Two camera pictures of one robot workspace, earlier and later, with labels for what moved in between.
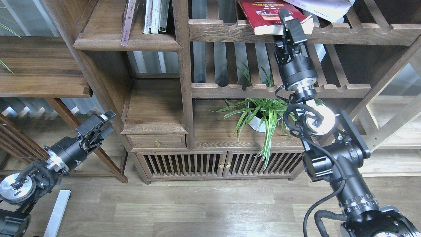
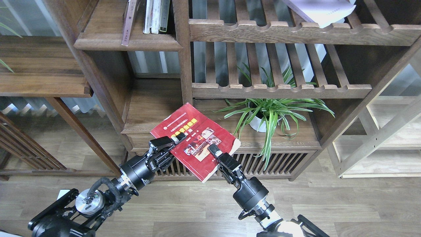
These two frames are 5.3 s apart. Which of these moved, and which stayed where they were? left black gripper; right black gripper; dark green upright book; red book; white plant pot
Moved: right black gripper; red book; left black gripper
Stayed: white plant pot; dark green upright book
